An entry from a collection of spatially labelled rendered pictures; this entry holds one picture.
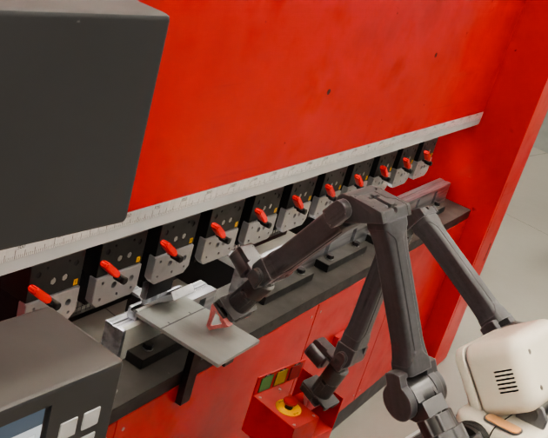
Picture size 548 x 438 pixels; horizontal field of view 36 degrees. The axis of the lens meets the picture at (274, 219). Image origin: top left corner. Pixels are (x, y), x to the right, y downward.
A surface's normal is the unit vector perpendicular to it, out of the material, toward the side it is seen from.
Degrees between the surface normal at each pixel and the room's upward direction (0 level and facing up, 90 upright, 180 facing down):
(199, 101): 90
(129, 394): 0
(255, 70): 90
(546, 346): 48
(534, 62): 90
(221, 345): 0
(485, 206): 90
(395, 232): 64
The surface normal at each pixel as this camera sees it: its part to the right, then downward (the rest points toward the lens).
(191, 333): 0.26, -0.89
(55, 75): 0.77, 0.43
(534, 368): 0.71, -0.27
